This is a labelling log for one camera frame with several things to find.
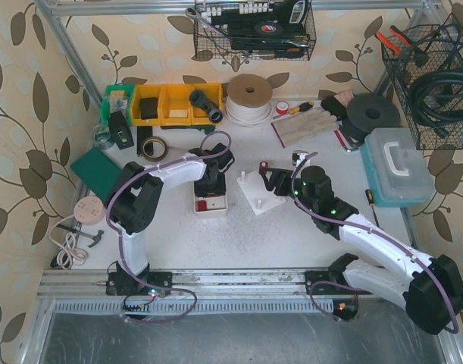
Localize white spring tray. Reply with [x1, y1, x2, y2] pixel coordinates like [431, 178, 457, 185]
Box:
[193, 182, 228, 219]

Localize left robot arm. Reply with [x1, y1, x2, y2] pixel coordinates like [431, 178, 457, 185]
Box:
[106, 143, 235, 285]

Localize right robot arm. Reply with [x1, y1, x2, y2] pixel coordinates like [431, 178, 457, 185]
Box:
[258, 162, 463, 335]

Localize red spring in tray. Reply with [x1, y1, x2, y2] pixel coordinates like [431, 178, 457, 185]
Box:
[196, 200, 208, 212]

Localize yellow black screwdriver by toolbox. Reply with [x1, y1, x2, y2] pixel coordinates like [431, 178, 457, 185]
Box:
[365, 189, 380, 228]

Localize brown tape roll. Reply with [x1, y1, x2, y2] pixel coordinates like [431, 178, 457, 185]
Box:
[141, 136, 168, 162]

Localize grey pipe fitting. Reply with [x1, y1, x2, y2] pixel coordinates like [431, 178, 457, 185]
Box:
[189, 89, 224, 124]

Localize beige work glove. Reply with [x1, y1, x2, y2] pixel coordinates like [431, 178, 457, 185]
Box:
[271, 107, 339, 148]

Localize yellow storage bins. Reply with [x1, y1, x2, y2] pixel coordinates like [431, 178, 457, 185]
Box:
[130, 83, 224, 127]

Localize small yellow black screwdriver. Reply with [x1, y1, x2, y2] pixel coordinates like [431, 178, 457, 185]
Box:
[272, 101, 314, 120]

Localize teal clear toolbox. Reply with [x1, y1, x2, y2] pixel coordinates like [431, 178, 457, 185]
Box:
[360, 127, 435, 208]

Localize black brush with sponge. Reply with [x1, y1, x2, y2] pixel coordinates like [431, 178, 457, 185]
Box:
[321, 90, 355, 121]

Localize black box in bin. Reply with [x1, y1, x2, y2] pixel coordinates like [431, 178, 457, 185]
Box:
[139, 97, 158, 120]

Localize black foam disc spool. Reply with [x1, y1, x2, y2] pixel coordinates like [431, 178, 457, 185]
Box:
[342, 94, 401, 143]

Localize black battery charger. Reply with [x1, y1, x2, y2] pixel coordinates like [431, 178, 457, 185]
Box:
[108, 111, 134, 149]

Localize green storage bin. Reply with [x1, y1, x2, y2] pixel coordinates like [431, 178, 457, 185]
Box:
[100, 85, 134, 126]

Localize glass jar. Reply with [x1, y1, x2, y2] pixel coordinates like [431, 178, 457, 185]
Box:
[93, 125, 114, 150]

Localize green foam pad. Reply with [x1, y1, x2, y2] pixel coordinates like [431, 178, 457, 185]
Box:
[70, 147, 120, 200]

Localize round sanding disc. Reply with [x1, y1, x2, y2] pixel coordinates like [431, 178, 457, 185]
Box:
[73, 196, 106, 225]

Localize white four-peg base plate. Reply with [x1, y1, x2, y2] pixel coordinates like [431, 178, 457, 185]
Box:
[236, 170, 286, 215]

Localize white cable spool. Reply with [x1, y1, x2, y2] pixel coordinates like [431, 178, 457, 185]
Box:
[225, 74, 273, 127]

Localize wire basket with tools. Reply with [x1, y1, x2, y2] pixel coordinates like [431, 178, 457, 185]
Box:
[185, 1, 316, 64]

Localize black hose coil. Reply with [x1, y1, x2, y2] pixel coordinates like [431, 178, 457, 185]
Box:
[408, 66, 463, 130]

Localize orange handled pliers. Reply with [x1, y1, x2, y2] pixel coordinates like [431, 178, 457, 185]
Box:
[374, 25, 413, 55]

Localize wire basket with hoses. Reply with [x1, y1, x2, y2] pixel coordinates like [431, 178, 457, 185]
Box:
[374, 23, 463, 150]

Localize white cord bundle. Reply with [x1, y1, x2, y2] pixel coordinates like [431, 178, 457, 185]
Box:
[48, 215, 91, 270]

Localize aluminium rail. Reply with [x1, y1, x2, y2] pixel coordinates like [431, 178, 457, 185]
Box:
[37, 268, 329, 299]

